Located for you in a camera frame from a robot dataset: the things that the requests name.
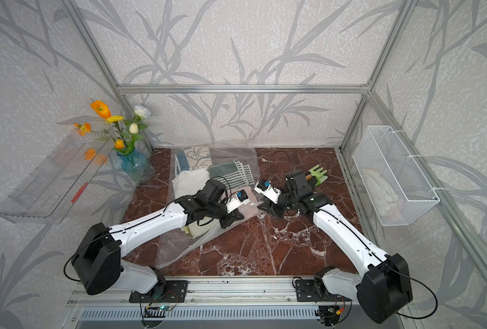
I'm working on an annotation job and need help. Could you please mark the light green towel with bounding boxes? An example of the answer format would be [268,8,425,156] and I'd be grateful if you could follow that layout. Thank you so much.
[181,219,219,239]

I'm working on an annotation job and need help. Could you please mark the clear plastic vacuum bag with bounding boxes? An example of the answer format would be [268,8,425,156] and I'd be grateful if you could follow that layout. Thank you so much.
[156,143,264,267]

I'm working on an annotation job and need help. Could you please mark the green white striped towel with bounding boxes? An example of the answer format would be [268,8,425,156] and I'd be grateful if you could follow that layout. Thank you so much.
[208,160,255,189]

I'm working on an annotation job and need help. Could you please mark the blue patterned towel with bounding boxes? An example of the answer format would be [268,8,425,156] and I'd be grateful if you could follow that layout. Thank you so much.
[175,145,213,173]

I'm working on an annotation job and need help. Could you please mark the pink towel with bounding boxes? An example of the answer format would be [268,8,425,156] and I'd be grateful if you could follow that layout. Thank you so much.
[238,186,264,220]

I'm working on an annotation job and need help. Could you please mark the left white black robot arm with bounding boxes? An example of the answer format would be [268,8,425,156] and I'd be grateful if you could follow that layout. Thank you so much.
[69,180,250,296]

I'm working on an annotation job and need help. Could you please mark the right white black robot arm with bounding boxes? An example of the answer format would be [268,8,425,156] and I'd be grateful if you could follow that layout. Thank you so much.
[254,170,413,324]

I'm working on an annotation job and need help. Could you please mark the blue glass vase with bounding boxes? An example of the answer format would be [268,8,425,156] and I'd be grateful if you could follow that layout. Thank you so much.
[117,149,155,183]

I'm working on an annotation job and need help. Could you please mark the white cloth in basket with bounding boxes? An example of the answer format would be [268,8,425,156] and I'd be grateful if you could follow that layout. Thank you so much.
[362,167,399,217]

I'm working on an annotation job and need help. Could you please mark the orange white artificial flowers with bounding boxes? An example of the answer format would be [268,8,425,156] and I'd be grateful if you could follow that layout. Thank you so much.
[91,100,151,160]

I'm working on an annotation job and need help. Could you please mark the red clip on shelf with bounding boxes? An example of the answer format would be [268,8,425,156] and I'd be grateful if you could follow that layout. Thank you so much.
[71,182,89,204]

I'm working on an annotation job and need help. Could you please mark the green garden fork wooden handle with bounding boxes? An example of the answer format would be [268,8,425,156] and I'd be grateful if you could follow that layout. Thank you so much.
[306,164,328,187]

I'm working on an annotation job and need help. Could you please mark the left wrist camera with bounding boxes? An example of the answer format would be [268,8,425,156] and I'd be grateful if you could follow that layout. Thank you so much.
[226,190,250,213]

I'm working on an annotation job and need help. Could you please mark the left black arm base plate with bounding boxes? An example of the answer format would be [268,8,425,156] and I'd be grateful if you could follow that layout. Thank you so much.
[128,280,189,304]

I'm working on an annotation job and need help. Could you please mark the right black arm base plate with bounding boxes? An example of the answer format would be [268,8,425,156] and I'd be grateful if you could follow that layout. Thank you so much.
[291,276,351,302]

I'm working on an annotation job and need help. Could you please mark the aluminium front rail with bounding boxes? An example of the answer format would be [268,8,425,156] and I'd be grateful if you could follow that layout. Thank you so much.
[66,276,413,307]

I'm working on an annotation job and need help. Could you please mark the white wire mesh basket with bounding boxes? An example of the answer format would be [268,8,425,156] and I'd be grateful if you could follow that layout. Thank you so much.
[353,126,440,227]

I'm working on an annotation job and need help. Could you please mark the aluminium cage frame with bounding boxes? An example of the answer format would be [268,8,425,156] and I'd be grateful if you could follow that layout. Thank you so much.
[60,0,487,305]

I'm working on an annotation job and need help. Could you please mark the clear acrylic wall shelf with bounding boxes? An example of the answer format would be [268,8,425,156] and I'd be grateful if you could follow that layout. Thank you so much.
[0,132,113,224]

